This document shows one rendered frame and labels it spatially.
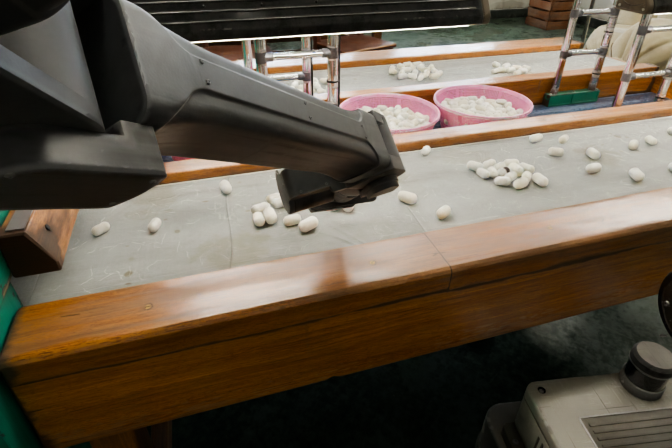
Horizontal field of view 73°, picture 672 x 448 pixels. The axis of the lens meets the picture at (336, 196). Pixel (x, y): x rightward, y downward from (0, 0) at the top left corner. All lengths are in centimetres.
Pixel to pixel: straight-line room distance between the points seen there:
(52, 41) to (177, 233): 66
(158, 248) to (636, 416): 86
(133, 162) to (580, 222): 77
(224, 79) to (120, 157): 9
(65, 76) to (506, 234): 70
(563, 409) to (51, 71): 91
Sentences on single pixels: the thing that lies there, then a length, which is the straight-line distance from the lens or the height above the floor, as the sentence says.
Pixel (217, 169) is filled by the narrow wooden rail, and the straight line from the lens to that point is 97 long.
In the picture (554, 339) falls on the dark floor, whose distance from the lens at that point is 176.
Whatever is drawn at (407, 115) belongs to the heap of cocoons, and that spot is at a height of 74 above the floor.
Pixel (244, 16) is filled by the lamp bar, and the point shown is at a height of 107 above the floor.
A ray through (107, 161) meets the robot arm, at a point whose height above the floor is 113.
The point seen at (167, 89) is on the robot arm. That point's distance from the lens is 22.
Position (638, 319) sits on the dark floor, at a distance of 197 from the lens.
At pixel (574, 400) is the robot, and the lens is 98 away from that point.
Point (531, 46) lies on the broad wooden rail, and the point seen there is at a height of 76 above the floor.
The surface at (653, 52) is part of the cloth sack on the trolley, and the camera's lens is 383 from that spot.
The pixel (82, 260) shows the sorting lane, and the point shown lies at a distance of 83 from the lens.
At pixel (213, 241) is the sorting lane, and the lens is 79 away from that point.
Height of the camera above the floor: 120
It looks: 32 degrees down
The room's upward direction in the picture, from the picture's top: straight up
